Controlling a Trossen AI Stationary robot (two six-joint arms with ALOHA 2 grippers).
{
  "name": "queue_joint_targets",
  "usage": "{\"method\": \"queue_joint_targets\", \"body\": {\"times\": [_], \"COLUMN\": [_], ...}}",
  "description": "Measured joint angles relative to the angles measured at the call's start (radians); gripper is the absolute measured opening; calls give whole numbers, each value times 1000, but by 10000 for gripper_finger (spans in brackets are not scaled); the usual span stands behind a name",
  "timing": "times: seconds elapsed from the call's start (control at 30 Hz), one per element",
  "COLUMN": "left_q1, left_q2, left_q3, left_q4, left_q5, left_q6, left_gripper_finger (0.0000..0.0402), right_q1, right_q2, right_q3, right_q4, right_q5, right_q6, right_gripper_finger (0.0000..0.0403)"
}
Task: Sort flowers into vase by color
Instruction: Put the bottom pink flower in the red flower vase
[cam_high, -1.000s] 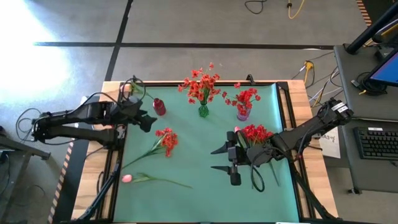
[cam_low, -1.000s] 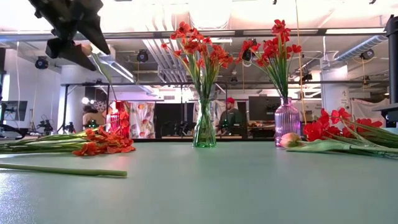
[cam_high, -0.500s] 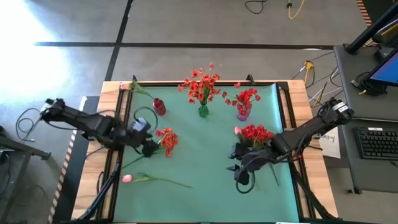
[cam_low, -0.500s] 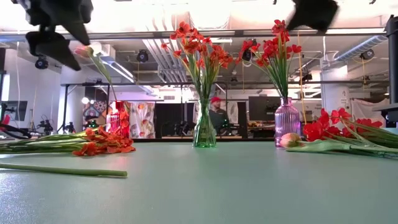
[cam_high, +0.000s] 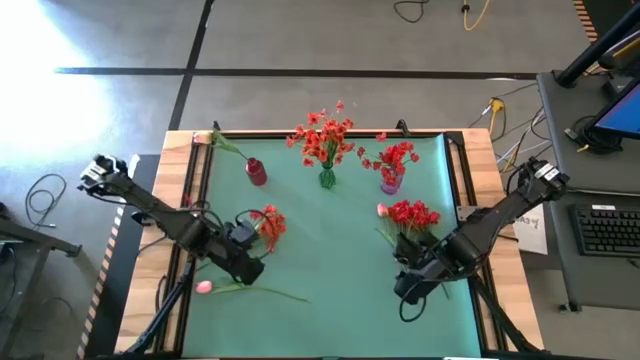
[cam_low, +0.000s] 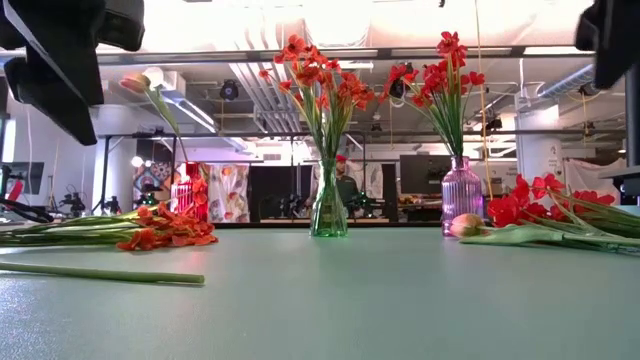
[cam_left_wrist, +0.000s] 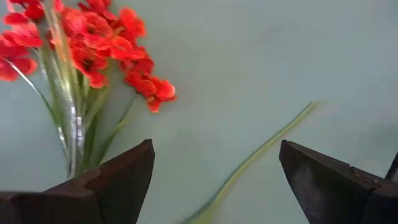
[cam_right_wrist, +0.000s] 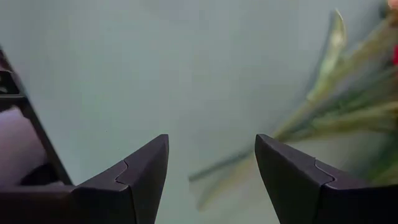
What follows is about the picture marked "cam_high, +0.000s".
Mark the yellow power plug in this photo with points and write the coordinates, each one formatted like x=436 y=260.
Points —
x=496 y=105

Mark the green glass vase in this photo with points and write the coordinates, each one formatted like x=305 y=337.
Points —
x=327 y=179

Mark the dark grey desk frame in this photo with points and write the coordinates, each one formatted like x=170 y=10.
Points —
x=50 y=243

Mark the white paper sheet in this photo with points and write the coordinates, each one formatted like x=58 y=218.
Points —
x=532 y=240

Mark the black floor mat striped edge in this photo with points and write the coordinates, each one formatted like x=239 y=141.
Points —
x=585 y=20
x=117 y=280

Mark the red glass vase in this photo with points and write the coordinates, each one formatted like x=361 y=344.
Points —
x=256 y=172

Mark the grey metal bracket plate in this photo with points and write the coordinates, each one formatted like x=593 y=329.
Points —
x=463 y=213

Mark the grey computer cart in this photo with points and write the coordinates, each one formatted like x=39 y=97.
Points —
x=565 y=165

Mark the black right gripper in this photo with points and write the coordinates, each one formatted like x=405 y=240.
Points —
x=415 y=272

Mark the black computer keyboard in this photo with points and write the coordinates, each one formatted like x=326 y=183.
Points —
x=605 y=232

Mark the black metal pole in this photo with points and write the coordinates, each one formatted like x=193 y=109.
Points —
x=595 y=50

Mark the teal table mat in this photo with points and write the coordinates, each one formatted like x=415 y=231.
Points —
x=330 y=345

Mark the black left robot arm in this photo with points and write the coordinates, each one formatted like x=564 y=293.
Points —
x=150 y=210

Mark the black table edge clamp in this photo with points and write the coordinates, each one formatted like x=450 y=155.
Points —
x=141 y=217

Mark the monitor with blue screen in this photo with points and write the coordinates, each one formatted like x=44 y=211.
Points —
x=625 y=115

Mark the black diagonal frame strut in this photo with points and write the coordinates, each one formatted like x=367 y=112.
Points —
x=161 y=311
x=500 y=315

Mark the purple ribbed glass vase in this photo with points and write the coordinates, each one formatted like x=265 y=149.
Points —
x=391 y=187

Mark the black metal table frame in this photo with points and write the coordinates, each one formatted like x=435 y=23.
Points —
x=270 y=134

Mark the red artificial flower bunch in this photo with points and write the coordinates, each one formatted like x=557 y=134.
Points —
x=429 y=217
x=392 y=160
x=402 y=214

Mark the white label sticker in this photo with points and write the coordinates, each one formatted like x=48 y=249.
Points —
x=602 y=207

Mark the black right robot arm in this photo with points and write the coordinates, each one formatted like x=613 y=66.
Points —
x=500 y=215

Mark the orange artificial flower bunch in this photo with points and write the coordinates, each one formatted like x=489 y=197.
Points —
x=314 y=141
x=345 y=147
x=272 y=227
x=331 y=127

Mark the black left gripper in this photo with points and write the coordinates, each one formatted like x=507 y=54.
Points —
x=245 y=250

